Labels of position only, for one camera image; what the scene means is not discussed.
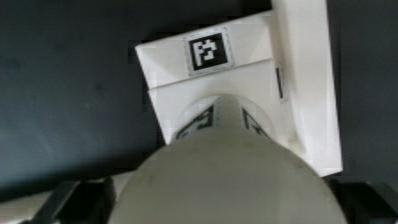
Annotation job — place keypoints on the white lamp base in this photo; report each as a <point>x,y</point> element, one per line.
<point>219,60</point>

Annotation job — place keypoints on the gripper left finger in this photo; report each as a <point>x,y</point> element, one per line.
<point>78,205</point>

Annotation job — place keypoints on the white U-shaped fence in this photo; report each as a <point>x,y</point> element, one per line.
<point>302,24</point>

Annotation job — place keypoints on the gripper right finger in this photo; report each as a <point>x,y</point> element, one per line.
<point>368,201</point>

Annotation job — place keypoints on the white lamp bulb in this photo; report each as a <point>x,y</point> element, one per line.
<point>224,178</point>

